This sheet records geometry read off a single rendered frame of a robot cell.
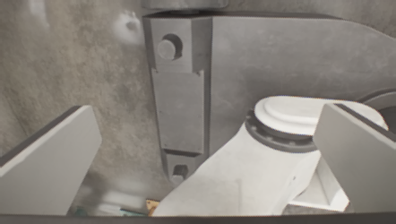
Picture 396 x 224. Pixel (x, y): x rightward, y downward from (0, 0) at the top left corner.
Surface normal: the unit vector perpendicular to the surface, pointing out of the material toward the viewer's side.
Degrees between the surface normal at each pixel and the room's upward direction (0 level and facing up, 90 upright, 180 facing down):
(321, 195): 90
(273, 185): 90
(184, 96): 0
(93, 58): 0
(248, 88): 0
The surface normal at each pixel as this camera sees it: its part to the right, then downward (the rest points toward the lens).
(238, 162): -0.01, -0.86
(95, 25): -0.20, 0.50
